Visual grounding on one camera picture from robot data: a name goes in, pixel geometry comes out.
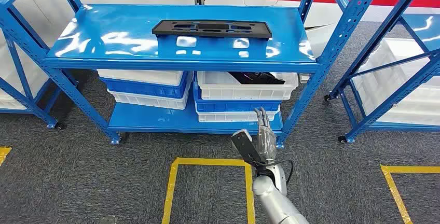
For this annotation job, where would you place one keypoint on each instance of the black plastic panel part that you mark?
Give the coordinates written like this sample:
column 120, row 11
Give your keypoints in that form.
column 165, row 31

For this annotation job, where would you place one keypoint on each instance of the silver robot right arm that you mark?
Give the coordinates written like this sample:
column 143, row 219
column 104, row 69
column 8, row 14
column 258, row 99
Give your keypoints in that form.
column 271, row 202

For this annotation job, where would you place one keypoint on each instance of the black curved plastic part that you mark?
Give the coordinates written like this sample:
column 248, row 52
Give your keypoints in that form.
column 254, row 78

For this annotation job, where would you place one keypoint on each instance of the blue metal shelf rack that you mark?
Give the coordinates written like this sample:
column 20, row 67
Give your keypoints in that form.
column 17, row 64
column 120, row 37
column 378, row 33

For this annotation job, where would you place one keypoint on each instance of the yellow floor tape square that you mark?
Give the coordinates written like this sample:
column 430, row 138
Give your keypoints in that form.
column 412, row 169
column 3, row 153
column 206, row 161

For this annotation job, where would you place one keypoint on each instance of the white floor socket plate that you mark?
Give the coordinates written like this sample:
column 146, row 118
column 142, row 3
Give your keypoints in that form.
column 304, row 78

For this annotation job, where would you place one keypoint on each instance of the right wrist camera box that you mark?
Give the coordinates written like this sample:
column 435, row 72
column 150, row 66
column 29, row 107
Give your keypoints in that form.
column 245, row 147

